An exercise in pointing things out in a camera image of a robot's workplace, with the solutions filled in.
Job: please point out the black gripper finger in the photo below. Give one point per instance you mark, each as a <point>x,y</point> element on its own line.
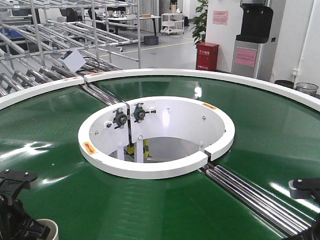
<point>305,188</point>

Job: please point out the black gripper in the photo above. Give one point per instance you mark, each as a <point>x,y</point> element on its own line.
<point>15,223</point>

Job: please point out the green circular conveyor belt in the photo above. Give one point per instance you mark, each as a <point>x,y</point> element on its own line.
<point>276,140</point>

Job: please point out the white outer conveyor rim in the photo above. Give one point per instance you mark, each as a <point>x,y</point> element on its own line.
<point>21,95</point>

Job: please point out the black round waste bin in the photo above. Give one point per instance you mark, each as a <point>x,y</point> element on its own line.
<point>284,83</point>

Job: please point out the steel transfer rollers near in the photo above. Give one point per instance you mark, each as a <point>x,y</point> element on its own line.
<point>280,217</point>

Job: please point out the steel transfer rollers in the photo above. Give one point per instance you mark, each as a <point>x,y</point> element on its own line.
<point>280,217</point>
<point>105,97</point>

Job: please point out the left black bearing block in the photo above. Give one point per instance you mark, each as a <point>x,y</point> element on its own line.
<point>120,118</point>

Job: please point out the black bearing block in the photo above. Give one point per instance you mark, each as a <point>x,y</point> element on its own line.
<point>139,112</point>
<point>120,118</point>

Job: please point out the steel transfer rollers far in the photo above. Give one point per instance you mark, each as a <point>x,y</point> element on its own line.
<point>105,97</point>

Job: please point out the white control box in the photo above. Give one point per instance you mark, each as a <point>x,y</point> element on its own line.
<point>73,60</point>

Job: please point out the metal roller rack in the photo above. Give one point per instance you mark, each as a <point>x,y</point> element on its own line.
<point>34,34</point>

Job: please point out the right black bearing block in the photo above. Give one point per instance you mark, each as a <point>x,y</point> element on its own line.
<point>139,112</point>

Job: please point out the red fire extinguisher cabinet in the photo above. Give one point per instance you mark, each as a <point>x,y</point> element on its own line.
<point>207,56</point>

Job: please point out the grey black water dispenser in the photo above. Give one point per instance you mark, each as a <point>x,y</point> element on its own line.
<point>254,34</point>

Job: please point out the green potted plant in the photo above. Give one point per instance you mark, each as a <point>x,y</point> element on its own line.
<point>200,22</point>

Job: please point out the white office desk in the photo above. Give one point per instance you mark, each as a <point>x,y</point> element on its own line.
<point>129,22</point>

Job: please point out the dark grey floor crate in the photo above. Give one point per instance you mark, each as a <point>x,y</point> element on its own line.
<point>151,40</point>

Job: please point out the white shelf cart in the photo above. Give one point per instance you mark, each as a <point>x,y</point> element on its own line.
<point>172,23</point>

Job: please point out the wire mesh waste bin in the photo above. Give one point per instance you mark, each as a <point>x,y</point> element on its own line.
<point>307,88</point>

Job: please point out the pink wall notice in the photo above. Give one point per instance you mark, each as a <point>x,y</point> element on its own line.
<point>220,17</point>

